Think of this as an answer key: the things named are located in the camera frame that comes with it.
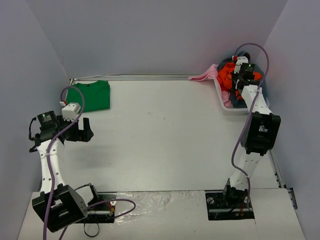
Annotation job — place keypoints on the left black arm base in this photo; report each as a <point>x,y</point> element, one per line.
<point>103,213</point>

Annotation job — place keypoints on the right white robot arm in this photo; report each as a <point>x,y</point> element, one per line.
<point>258,135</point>

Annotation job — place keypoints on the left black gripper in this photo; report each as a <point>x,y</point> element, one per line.
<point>75,132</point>

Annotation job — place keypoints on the white plastic basket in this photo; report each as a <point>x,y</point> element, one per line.
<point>233,110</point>

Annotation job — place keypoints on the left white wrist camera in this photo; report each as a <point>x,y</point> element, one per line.
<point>70,111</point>

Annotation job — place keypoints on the pink t-shirt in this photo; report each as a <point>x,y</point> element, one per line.
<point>212,74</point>

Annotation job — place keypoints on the green folded t-shirt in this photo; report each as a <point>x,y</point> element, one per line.
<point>96,95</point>

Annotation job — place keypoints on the blue-grey t-shirt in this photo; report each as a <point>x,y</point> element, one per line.
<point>237,102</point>

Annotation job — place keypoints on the orange t-shirt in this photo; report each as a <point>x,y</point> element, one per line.
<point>247,71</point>

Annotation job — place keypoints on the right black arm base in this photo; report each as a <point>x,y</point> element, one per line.
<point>234,208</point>

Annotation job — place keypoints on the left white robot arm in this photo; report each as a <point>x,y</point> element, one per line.
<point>58,205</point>

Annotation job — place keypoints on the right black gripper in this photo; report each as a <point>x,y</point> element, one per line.
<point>236,75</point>

